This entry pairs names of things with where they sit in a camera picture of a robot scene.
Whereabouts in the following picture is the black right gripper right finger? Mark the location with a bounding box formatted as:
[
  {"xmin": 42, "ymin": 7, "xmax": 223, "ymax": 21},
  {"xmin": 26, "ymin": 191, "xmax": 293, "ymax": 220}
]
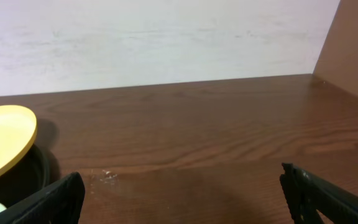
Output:
[{"xmin": 280, "ymin": 163, "xmax": 358, "ymax": 224}]

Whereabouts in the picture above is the black round tray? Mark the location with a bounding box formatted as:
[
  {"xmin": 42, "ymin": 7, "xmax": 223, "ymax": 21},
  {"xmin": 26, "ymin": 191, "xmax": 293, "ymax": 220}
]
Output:
[{"xmin": 0, "ymin": 145, "xmax": 50, "ymax": 207}]

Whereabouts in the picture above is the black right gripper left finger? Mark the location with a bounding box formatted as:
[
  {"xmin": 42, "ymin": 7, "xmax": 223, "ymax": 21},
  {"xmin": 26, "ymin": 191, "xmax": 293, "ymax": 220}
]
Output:
[{"xmin": 0, "ymin": 172, "xmax": 85, "ymax": 224}]

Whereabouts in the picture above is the yellow plate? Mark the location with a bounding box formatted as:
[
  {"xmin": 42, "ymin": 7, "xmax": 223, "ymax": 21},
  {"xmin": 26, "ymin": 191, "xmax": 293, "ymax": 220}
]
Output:
[{"xmin": 0, "ymin": 105, "xmax": 37, "ymax": 176}]

